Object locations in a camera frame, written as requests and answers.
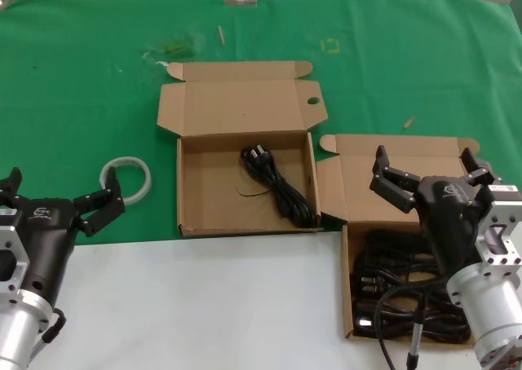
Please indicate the clear plastic film scrap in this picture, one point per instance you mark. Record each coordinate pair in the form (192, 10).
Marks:
(175, 48)

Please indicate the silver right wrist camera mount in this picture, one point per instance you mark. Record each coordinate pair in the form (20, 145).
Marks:
(503, 207)

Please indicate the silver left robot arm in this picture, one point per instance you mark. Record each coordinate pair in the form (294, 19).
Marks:
(16, 329)

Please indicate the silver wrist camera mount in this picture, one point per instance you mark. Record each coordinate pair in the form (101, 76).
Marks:
(10, 233)
(503, 207)

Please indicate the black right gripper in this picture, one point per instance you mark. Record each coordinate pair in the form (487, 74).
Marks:
(444, 215)

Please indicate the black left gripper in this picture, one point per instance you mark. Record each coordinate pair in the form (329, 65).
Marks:
(47, 239)

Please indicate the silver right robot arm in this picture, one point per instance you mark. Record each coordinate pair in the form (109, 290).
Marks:
(489, 305)

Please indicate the green table cloth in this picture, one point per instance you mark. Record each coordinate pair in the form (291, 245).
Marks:
(81, 80)

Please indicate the long thin wooden stick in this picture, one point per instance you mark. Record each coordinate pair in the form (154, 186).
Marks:
(221, 35)

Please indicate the clear adhesive tape roll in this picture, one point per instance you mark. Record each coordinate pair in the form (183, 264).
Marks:
(145, 174)

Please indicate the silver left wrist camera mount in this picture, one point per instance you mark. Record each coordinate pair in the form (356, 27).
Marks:
(10, 233)

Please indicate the thin dark twist tie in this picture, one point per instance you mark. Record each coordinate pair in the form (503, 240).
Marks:
(244, 194)

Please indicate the empty open cardboard box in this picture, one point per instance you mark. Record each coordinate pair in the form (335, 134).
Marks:
(212, 190)

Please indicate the small white tape scrap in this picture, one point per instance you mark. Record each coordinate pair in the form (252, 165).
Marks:
(162, 63)

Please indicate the short wooden stick piece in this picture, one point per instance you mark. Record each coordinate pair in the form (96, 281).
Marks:
(410, 122)

